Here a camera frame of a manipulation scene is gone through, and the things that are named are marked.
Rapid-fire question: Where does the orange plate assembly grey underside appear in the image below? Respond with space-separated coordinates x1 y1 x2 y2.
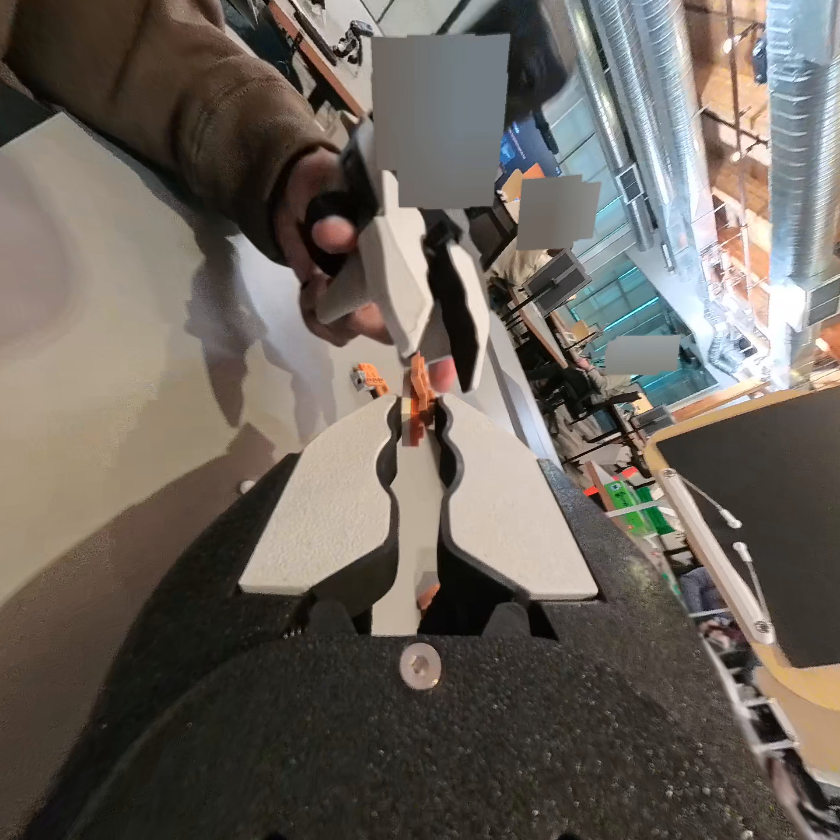
402 351 437 450

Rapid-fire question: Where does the white metal bar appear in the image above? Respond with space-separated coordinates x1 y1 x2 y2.
663 469 775 647

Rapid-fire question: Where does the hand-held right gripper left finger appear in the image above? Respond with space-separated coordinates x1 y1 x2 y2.
238 394 401 598

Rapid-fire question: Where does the black office chair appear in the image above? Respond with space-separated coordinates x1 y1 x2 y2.
545 367 624 454

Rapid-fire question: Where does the black wooden-edged table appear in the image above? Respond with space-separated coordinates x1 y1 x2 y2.
643 387 840 677

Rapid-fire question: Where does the long silver air duct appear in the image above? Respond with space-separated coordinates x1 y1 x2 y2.
564 0 657 250
610 0 716 277

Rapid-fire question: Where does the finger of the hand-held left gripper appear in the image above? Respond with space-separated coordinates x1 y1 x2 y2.
371 209 435 361
425 243 492 395

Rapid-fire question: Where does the grey monitor back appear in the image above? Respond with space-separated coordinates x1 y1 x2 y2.
523 252 593 317

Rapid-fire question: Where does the person's left hand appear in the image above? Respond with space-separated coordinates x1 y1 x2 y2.
269 147 460 395

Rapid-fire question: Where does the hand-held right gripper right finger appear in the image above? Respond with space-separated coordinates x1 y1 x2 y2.
434 392 601 602

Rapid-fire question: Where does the large silver duct with vents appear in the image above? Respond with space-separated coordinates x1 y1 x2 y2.
764 0 840 329

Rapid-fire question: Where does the person's left forearm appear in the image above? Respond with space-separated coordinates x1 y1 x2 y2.
0 0 342 263

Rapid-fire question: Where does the white cable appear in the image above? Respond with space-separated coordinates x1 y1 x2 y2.
734 541 772 624
682 476 742 529

